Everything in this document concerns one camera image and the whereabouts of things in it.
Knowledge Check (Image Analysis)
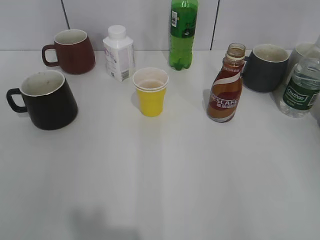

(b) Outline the brown Nescafe coffee bottle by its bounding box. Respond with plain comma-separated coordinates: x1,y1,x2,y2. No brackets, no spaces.
207,43,246,123

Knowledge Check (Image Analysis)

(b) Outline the black ceramic mug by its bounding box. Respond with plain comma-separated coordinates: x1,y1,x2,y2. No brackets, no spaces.
6,70,79,130

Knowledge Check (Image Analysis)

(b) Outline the yellow paper cup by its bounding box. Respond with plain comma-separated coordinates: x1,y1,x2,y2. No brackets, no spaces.
132,67,169,117

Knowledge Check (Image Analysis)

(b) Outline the white plastic milk bottle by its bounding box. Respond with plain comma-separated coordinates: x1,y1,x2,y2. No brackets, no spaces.
103,25,136,82

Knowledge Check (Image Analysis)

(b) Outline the dark red ceramic mug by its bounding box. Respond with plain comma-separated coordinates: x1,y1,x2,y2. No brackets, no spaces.
41,29,96,75

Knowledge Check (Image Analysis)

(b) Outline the green soda bottle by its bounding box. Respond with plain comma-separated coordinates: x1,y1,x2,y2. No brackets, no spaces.
169,0,199,71

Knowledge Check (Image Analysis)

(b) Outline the dark grey ceramic mug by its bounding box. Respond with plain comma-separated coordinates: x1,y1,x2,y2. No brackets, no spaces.
242,44,289,93

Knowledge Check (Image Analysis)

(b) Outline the clear water bottle green label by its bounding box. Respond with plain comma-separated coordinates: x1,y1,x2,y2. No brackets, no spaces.
279,39,320,118

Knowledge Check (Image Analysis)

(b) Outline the white ceramic mug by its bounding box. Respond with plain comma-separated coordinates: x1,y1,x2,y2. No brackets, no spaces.
284,42,314,85

